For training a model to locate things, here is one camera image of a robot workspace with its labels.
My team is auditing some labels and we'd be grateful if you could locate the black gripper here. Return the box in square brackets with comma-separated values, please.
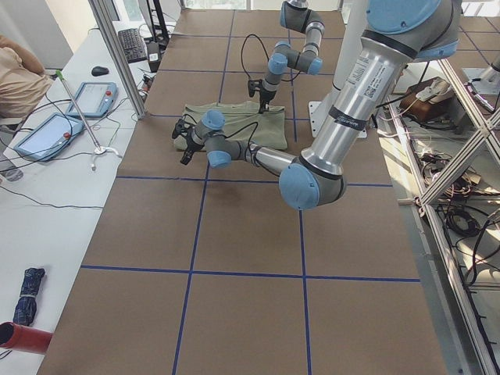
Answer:
[172, 119, 204, 164]
[247, 79, 277, 114]

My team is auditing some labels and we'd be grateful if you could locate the sage green t-shirt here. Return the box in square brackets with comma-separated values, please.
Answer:
[173, 100, 289, 152]

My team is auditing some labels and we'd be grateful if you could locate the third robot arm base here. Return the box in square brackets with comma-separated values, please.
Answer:
[462, 55, 499, 95]

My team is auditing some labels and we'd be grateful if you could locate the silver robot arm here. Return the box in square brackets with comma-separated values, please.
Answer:
[248, 1, 325, 114]
[172, 1, 461, 210]

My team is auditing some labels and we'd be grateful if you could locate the upper blue teach pendant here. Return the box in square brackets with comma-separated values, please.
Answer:
[75, 82, 117, 118]

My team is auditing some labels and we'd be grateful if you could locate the blue teach pendant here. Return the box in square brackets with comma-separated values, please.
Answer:
[13, 113, 84, 162]
[75, 82, 117, 118]

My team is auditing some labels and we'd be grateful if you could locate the black keyboard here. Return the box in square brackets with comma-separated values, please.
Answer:
[117, 28, 148, 63]

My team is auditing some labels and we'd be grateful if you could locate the black computer mouse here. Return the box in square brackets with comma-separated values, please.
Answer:
[91, 66, 109, 77]

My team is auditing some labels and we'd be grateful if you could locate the lower blue teach pendant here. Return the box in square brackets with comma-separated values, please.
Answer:
[13, 113, 84, 162]

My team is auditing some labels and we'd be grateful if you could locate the brown box on shelf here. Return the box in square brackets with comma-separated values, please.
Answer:
[398, 77, 455, 122]

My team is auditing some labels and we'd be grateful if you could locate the seated person beige shirt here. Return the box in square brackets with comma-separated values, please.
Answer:
[0, 34, 54, 183]

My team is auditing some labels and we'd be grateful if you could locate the folded dark blue umbrella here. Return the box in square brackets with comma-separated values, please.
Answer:
[12, 268, 45, 326]

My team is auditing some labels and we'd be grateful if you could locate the red cylinder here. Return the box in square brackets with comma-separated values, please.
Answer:
[1, 322, 52, 355]

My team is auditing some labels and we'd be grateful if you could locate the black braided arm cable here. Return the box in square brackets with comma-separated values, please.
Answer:
[240, 34, 298, 83]

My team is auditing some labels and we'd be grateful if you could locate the aluminium frame post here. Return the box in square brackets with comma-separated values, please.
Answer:
[88, 0, 145, 120]

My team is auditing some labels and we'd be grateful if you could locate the aluminium frame rack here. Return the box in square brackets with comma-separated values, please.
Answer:
[384, 58, 500, 375]

